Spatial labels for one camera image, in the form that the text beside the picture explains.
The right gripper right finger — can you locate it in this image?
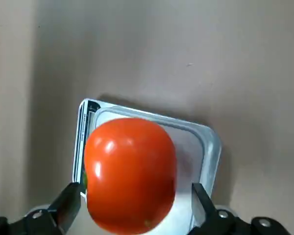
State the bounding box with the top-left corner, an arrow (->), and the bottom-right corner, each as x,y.
188,182 -> 294,235

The silver digital kitchen scale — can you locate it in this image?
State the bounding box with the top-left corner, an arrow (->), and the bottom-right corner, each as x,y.
72,97 -> 222,235

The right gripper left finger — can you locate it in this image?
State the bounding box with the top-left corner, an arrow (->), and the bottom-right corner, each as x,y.
0,182 -> 82,235

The red tomato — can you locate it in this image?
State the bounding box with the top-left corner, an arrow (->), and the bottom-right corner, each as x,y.
83,117 -> 177,235

